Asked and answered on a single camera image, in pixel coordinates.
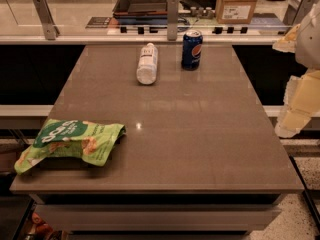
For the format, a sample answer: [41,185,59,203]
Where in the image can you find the left metal glass bracket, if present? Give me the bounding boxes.
[32,0,60,40]

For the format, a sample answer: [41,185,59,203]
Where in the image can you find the brown cardboard box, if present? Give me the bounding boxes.
[215,0,257,24]

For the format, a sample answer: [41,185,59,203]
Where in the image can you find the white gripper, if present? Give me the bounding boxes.
[272,12,320,138]

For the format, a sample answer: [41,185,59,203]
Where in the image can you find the metal glass bracket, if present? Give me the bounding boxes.
[283,0,316,26]
[32,0,60,40]
[167,0,179,41]

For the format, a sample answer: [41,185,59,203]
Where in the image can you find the dark tray with orange rim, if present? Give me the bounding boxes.
[113,0,167,17]

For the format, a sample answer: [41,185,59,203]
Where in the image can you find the green rice chip bag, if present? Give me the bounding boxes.
[14,119,126,175]

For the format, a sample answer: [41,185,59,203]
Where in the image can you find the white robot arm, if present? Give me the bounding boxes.
[272,3,320,138]

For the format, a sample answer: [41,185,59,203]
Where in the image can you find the white plastic water bottle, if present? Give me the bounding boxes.
[136,43,158,85]

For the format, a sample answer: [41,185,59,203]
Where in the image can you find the middle metal glass bracket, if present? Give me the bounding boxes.
[167,0,179,41]

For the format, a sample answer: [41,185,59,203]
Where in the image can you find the blue pepsi can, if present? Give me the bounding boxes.
[181,30,203,70]

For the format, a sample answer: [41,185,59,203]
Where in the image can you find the right metal glass bracket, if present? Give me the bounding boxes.
[283,0,316,26]

